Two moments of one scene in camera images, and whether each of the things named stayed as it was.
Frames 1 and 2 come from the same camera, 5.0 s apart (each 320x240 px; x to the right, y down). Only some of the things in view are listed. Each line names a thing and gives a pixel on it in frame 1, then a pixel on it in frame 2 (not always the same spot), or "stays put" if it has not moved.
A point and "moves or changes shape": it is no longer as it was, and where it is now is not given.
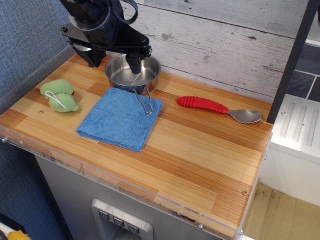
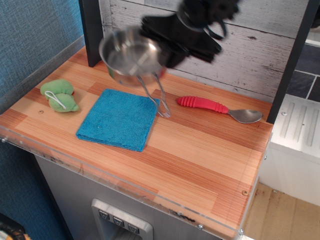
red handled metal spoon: [242, 115] stays put
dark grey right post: [285, 83] stays put
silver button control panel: [110, 223] stays put
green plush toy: [59, 92] stays put
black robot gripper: [114, 34] -> [176, 40]
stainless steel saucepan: [120, 72] moves or changes shape
